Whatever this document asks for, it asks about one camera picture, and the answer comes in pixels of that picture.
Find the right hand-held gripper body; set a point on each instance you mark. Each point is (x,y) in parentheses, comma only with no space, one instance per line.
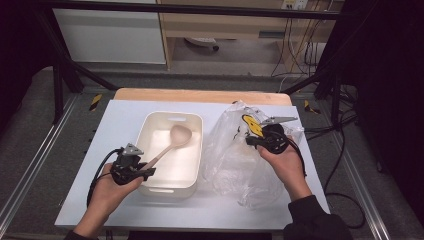
(275,138)

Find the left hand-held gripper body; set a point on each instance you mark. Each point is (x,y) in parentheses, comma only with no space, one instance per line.
(128,163)

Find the cream plastic bin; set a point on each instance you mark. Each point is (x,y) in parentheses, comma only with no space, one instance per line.
(180,166)

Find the clear smiley plastic bag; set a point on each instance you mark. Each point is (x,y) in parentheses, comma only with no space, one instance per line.
(233,166)

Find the beige serving spoon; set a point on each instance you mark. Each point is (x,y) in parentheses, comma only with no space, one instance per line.
(180,135)

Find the person's right hand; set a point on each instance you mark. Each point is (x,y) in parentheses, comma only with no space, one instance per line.
(288,166)

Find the person's left hand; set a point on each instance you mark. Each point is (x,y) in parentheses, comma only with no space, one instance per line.
(106,195)

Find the black metal stand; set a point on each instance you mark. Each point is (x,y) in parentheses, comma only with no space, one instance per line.
(58,86)
(335,96)

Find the light wooden table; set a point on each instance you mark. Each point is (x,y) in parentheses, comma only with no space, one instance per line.
(183,95)

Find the white chair base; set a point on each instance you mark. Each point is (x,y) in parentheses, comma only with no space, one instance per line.
(201,41)

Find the wooden desk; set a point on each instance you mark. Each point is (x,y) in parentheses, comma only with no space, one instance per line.
(213,25)

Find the black curtain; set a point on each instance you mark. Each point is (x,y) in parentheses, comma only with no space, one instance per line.
(390,83)
(20,50)

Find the white cabinet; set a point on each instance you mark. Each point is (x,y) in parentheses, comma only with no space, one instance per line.
(110,36)

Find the metal floor rail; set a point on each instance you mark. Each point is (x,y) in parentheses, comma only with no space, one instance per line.
(363,193)
(33,160)

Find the white wall socket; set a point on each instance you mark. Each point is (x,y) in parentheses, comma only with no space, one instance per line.
(295,4)

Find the black frame bar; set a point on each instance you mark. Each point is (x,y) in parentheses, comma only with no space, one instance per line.
(200,10)

